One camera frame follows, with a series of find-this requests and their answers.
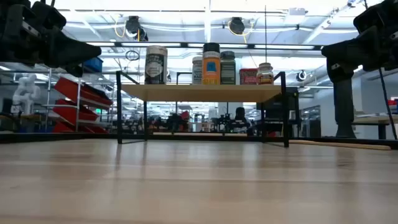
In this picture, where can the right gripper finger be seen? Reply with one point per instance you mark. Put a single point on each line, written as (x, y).
(351, 49)
(340, 74)

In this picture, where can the oregano jar green lid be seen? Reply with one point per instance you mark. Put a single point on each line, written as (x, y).
(228, 70)

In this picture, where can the red smoked paprika tin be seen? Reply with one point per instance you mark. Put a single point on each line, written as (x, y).
(248, 77)

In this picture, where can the black equipment cabinet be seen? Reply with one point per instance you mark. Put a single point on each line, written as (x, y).
(293, 102)

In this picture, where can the small black ceiling reel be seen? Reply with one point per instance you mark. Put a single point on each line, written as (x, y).
(298, 77)

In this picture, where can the furikake seasoning jar tan lid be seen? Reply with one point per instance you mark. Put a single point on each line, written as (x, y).
(156, 65)

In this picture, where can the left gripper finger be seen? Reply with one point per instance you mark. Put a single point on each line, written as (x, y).
(68, 51)
(74, 71)

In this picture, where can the wooden background table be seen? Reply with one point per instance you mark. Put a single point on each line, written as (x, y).
(373, 119)

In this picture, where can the small saffron jar cork lid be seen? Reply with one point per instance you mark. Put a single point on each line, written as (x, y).
(265, 76)

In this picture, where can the black upright post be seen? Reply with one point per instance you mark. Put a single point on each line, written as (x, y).
(343, 109)

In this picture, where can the wooden shelf black metal frame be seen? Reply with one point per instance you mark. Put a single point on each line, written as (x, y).
(202, 92)

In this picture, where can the thin black vertical rod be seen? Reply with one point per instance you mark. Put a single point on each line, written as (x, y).
(265, 31)

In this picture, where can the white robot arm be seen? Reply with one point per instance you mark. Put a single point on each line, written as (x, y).
(26, 93)

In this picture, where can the orange turmeric bottle black cap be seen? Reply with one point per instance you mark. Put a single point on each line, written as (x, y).
(211, 67)

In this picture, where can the thin black slanted pole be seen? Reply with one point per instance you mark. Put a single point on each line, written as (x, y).
(388, 104)

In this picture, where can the blue storage bin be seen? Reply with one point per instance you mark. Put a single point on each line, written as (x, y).
(93, 64)

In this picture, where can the bagel sesame jar white lid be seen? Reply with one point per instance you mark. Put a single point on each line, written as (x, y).
(196, 71)

